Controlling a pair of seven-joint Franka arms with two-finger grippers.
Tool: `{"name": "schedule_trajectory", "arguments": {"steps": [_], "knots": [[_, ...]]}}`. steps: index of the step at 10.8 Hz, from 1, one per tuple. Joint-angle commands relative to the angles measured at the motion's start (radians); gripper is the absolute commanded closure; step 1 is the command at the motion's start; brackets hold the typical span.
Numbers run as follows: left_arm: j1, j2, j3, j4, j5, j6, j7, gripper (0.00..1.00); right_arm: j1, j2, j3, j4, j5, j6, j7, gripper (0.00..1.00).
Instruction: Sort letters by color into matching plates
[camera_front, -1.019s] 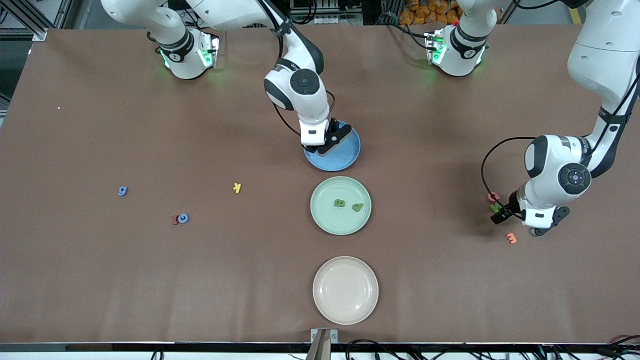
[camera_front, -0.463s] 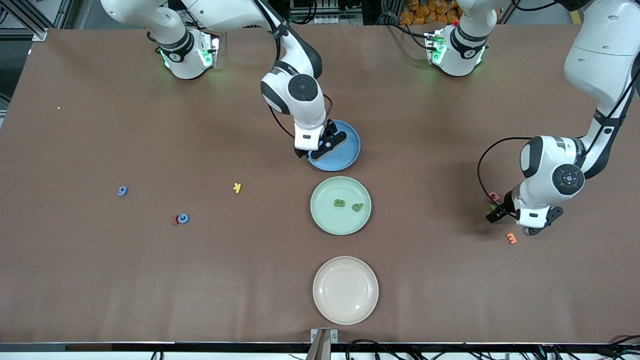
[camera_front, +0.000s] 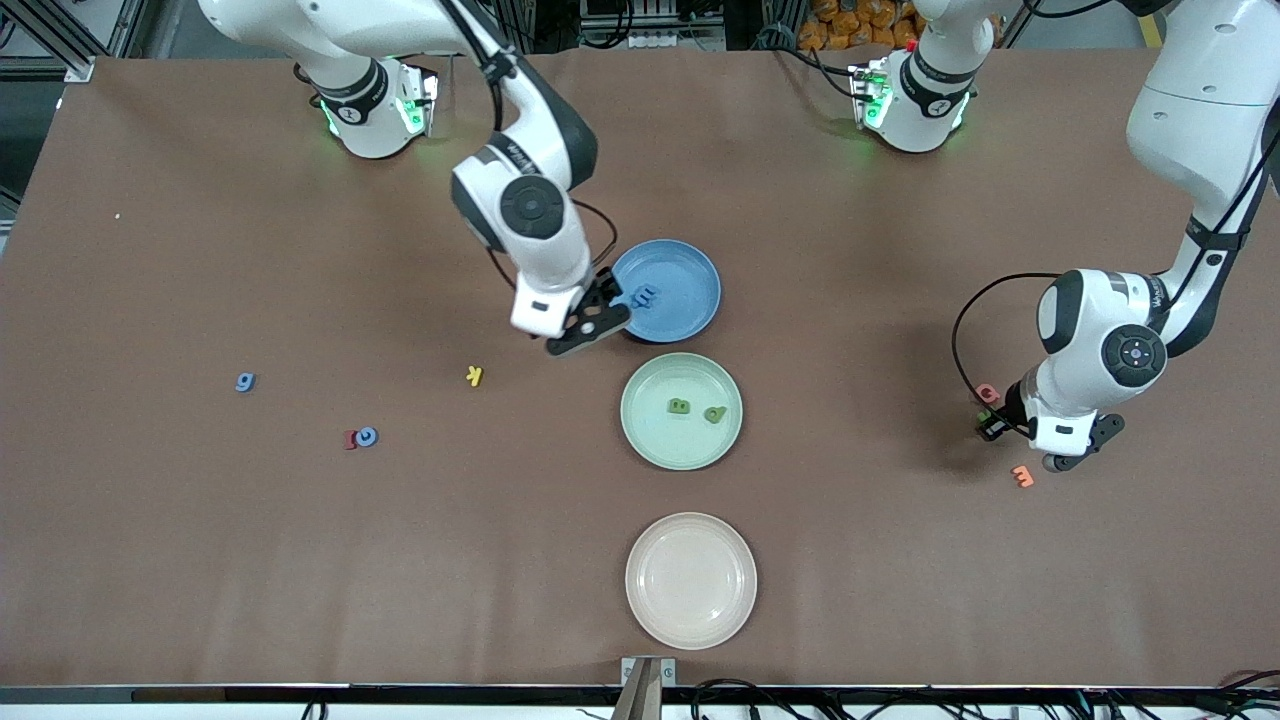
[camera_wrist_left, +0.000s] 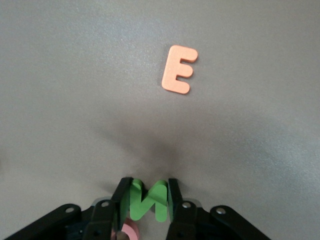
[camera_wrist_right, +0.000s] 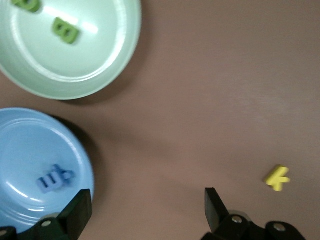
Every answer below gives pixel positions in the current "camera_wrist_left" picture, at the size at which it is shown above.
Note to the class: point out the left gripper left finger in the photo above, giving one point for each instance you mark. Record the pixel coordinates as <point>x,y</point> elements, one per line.
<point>100,220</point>

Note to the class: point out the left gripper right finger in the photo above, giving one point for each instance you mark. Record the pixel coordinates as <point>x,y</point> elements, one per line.
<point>185,220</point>

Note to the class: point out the green foam letter N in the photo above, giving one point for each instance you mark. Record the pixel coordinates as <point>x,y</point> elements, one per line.
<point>140,207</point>

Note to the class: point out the pink foam letter G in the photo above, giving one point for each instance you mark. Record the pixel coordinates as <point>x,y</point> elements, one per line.
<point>130,230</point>

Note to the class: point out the brown table cover sheet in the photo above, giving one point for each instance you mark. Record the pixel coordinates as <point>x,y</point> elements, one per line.
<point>75,75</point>

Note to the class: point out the orange foam letter E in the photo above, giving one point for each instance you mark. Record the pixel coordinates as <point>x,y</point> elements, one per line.
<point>172,72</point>

